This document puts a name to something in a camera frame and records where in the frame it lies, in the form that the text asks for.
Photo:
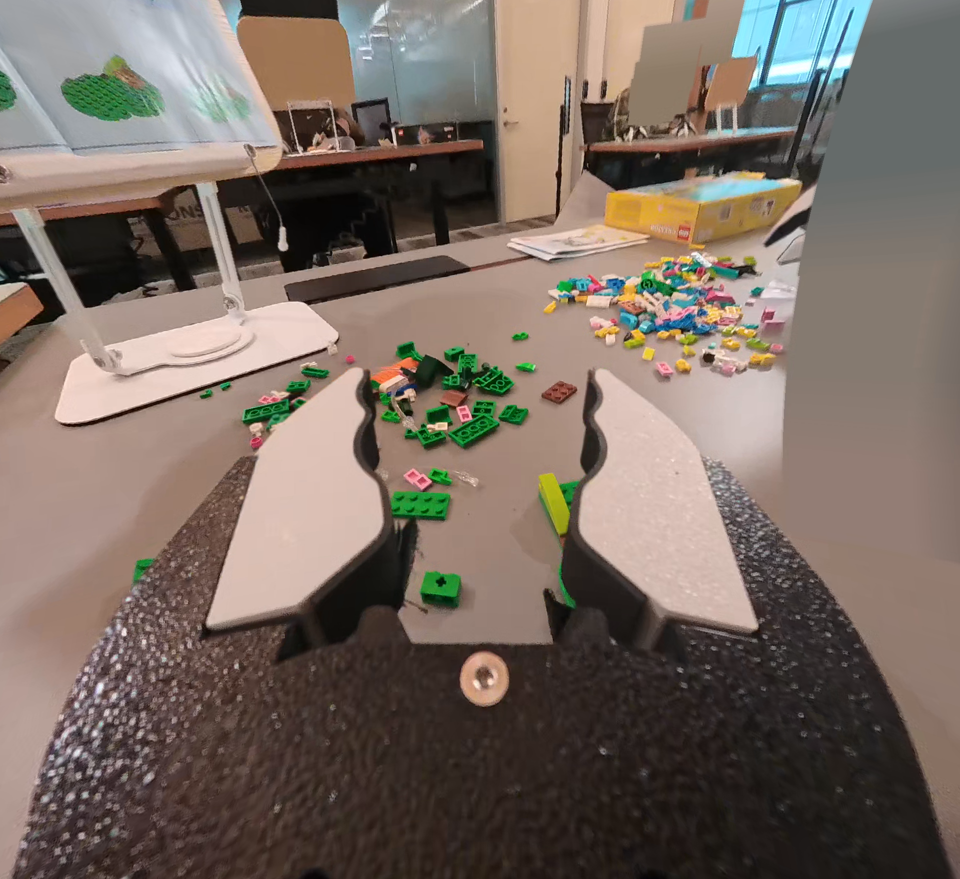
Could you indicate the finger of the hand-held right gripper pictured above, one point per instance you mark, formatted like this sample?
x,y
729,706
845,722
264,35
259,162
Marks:
x,y
795,242

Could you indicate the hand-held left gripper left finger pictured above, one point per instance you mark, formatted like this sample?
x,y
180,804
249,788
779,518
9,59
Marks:
x,y
308,519

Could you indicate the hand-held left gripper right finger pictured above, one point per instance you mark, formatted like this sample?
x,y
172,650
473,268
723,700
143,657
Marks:
x,y
660,519

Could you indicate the small colourful lego pieces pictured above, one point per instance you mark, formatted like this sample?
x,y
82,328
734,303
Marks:
x,y
675,309

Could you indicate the yellow lego box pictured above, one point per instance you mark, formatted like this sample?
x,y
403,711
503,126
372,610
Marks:
x,y
705,207

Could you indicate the green holed lego brick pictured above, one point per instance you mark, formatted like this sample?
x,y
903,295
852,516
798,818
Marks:
x,y
441,588

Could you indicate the brown lego brick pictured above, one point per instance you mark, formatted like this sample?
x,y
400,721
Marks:
x,y
560,392

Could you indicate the cluster of green lego parts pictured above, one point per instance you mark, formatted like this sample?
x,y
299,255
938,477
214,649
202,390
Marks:
x,y
450,422

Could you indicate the lego instruction booklet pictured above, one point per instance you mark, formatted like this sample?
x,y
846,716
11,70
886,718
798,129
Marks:
x,y
578,240

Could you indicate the white book stand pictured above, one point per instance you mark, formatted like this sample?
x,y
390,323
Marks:
x,y
180,354

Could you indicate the white door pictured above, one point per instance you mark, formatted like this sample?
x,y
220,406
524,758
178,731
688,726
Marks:
x,y
537,69

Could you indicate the long brown desk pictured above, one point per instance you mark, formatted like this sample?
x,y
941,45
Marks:
x,y
405,153

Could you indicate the black laptop screen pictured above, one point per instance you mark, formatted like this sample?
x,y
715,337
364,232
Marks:
x,y
372,122

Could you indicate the cardboard sheet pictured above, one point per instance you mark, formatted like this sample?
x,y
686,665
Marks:
x,y
297,62

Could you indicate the open instruction book on board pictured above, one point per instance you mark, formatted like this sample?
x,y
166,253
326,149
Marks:
x,y
120,69

